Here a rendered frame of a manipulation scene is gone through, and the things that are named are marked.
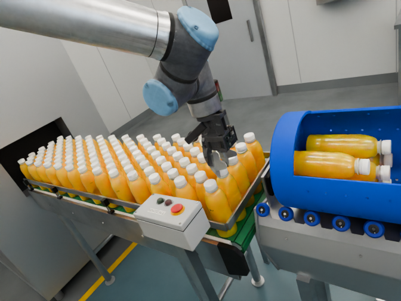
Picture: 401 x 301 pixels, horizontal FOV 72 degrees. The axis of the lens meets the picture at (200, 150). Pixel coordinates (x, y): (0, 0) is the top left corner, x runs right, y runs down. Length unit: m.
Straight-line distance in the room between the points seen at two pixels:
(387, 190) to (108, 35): 0.62
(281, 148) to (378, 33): 3.43
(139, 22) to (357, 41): 3.73
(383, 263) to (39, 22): 0.90
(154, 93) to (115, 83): 4.80
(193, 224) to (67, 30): 0.55
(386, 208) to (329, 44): 3.57
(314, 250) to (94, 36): 0.78
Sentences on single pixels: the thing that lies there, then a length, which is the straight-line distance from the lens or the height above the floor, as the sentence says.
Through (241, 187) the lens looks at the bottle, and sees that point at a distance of 0.97.
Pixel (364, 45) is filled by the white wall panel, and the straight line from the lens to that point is 4.12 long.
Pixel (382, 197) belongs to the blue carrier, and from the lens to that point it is 0.71.
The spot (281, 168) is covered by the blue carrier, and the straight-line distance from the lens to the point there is 0.73.
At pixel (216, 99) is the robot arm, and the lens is 0.76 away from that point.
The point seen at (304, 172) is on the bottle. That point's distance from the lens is 0.78.
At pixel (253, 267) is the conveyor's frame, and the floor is 0.16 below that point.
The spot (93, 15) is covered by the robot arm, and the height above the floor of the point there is 1.61.
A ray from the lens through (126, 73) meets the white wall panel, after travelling 5.60.
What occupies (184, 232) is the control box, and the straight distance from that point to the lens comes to 0.76.
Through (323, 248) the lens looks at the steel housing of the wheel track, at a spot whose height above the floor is 0.88.
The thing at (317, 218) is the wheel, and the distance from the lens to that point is 0.85.
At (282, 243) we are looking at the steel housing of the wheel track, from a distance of 0.94.
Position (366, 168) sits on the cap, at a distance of 0.75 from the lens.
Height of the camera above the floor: 1.57
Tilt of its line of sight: 26 degrees down
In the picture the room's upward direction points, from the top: 21 degrees counter-clockwise
